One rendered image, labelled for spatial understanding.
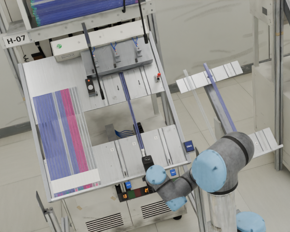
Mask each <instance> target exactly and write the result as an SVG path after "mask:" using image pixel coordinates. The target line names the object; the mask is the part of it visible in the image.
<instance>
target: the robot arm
mask: <svg viewBox="0 0 290 232"><path fill-rule="evenodd" d="M254 151H255V147H254V143H253V141H252V139H251V138H250V137H249V136H248V135H246V134H245V133H242V132H237V131H236V132H230V133H228V134H226V135H224V136H223V137H221V138H220V139H219V140H218V141H216V142H215V143H214V144H212V145H211V146H210V147H209V148H207V149H206V150H204V151H202V152H201V153H200V154H199V155H198V156H197V157H196V158H195V159H194V161H193V163H192V167H191V168H190V169H189V170H188V171H186V172H185V173H184V174H183V175H181V176H180V177H179V178H178V179H177V180H175V181H174V182H173V181H172V180H171V179H170V178H169V177H168V175H167V174H166V171H165V169H164V168H163V167H162V166H160V165H154V162H153V159H152V157H151V155H148V156H145V157H142V163H143V166H144V169H145V173H146V175H145V176H144V177H143V178H142V180H143V181H146V184H147V188H148V193H149V194H150V193H153V192H157V193H158V194H159V196H160V197H161V198H162V200H163V201H164V202H165V204H166V205H167V206H168V207H169V208H170V209H171V210H172V211H177V210H178V209H179V208H181V207H182V206H183V205H184V204H185V203H186V202H187V199H186V196H187V195H188V194H190V193H191V192H192V191H193V190H194V189H195V188H197V187H198V186H199V187H200V188H201V189H203V190H204V191H206V192H207V194H208V201H209V211H210V219H211V226H212V232H266V226H265V221H264V219H263V218H262V217H261V216H260V215H258V214H257V213H254V212H250V211H248V212H246V211H244V212H240V213H238V214H236V210H235V198H234V191H235V190H236V188H237V186H238V172H239V171H240V170H241V169H243V168H244V167H245V166H246V165H247V164H248V163H249V162H250V161H251V159H252V158H253V155H254ZM149 189H150V190H149Z"/></svg>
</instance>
